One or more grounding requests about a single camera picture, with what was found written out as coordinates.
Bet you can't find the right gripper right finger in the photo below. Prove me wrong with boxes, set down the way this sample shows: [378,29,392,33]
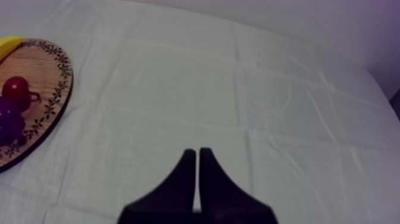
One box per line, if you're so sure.
[192,147,279,224]

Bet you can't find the purple toy grapes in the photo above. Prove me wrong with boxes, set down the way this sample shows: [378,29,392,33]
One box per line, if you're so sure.
[0,95,27,148]

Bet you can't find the round wooden board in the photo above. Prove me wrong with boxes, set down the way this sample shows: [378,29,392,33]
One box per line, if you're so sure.
[0,38,74,174]

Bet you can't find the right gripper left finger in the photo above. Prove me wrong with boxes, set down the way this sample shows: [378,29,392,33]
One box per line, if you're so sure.
[117,148,198,224]

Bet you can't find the small red fruit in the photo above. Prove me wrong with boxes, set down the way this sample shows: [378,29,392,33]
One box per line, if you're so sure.
[1,76,42,111]

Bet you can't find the yellow toy banana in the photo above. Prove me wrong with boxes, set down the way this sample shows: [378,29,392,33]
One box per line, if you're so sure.
[0,36,24,62]

